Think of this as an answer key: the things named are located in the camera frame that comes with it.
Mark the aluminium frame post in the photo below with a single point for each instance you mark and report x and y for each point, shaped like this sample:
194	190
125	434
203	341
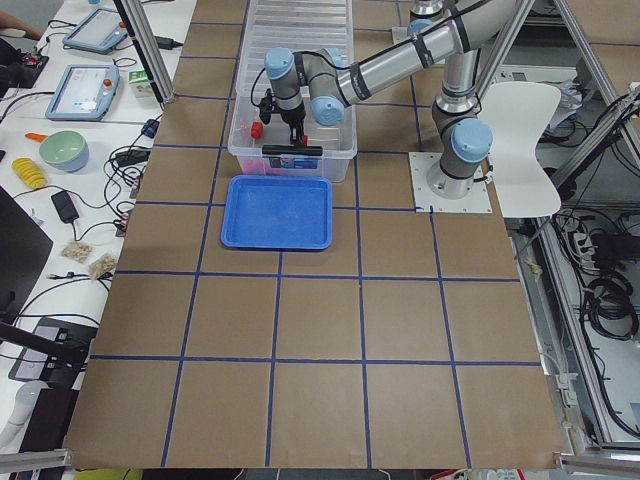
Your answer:
139	30

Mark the blue teach pendant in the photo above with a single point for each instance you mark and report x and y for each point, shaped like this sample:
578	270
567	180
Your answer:
100	32
84	93

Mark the red block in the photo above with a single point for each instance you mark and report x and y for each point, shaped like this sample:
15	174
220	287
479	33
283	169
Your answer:
256	130

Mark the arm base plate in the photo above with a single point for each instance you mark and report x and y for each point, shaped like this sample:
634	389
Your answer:
435	192
400	34

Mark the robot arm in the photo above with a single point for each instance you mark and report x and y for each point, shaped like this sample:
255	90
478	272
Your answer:
320	84

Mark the black power adapter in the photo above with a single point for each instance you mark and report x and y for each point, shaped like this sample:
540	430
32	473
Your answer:
64	207

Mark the black box latch handle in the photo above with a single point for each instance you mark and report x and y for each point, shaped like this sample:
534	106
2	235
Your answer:
278	150

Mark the blue teach pendant far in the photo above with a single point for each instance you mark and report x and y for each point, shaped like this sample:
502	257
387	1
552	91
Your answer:
100	32

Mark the clear plastic storage box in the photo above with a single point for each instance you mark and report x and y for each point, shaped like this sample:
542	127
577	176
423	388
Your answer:
262	142

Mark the blue plastic tray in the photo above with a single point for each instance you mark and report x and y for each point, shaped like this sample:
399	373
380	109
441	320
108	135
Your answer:
278	212

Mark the green white carton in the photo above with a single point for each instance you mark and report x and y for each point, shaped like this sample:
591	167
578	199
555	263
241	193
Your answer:
140	84

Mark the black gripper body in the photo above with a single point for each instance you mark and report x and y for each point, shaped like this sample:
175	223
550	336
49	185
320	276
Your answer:
292	119

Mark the green bowl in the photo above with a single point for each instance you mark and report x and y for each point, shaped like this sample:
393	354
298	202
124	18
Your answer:
66	151

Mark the blue teach pendant near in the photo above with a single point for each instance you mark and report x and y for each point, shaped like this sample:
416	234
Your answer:
84	93

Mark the white chair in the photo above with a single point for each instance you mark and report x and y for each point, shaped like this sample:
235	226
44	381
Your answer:
517	113

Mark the yellow ridged toy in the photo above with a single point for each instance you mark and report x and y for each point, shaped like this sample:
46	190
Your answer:
29	173

